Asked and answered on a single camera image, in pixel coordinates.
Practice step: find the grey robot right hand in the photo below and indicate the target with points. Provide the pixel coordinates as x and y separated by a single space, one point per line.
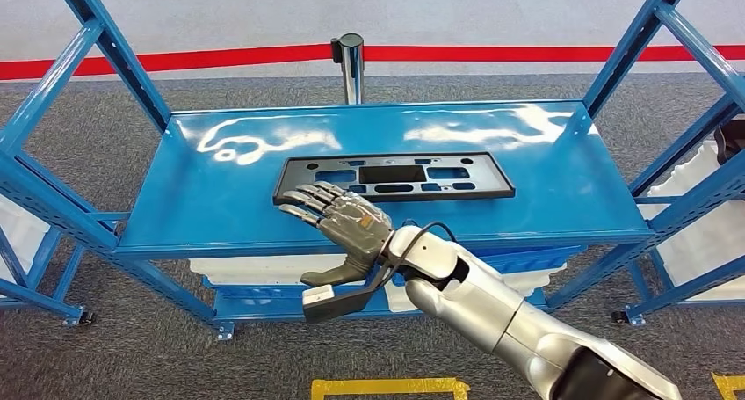
355 228

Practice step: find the black plastic panel part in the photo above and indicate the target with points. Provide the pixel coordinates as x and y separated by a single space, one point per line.
492 179

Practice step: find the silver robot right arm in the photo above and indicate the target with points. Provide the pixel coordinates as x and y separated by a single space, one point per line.
477 310

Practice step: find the blue plastic crate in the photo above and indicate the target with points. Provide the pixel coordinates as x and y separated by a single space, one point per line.
535 257

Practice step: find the black rack caster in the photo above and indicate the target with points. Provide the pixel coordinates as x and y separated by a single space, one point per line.
86 318
620 316

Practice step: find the yellow floor tape square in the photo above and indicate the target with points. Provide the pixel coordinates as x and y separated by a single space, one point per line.
730 386

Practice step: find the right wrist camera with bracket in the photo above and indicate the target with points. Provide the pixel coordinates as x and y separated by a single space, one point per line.
319 295

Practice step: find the chrome stanchion post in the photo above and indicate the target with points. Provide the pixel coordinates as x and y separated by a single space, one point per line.
352 71

